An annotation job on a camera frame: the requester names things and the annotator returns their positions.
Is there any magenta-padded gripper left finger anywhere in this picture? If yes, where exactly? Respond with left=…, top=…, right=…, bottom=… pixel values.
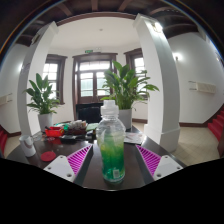
left=43, top=144, right=94, bottom=186

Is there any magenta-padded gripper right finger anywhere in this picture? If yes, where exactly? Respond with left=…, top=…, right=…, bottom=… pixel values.
left=134, top=144, right=184, bottom=186

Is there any clear bottle with green drink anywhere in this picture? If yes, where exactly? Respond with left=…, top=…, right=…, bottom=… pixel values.
left=95, top=99, right=127, bottom=184

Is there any flat round red coaster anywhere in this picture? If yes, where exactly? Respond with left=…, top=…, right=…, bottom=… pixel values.
left=40, top=150, right=57, bottom=163

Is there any black flat device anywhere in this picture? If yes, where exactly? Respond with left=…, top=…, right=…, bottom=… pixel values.
left=59, top=134, right=78, bottom=144

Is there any white mug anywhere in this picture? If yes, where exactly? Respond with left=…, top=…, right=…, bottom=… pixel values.
left=18, top=134, right=37, bottom=158

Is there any printed paper leaflet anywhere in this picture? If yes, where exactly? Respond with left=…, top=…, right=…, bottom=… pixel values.
left=123, top=131, right=147, bottom=145

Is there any potted plant in white pot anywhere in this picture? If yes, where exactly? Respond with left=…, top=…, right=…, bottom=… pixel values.
left=22, top=72, right=63, bottom=133
left=100, top=60, right=160, bottom=130

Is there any green notebook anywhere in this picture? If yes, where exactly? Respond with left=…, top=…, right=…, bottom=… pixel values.
left=85, top=122, right=100, bottom=132

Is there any black chair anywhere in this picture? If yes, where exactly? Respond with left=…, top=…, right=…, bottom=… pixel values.
left=75, top=103, right=103, bottom=124

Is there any brown wooden double door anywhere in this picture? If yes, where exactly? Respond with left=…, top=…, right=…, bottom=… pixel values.
left=72, top=52, right=118, bottom=107

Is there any brown framed window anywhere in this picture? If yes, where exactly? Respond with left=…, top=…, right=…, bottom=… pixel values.
left=42, top=54, right=68, bottom=104
left=124, top=48, right=148, bottom=84

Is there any white wall heater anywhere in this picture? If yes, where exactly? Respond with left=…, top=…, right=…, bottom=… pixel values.
left=189, top=79, right=218, bottom=94
left=0, top=93, right=14, bottom=106

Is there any wall lamp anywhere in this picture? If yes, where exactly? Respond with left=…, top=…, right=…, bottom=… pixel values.
left=172, top=52, right=183, bottom=63

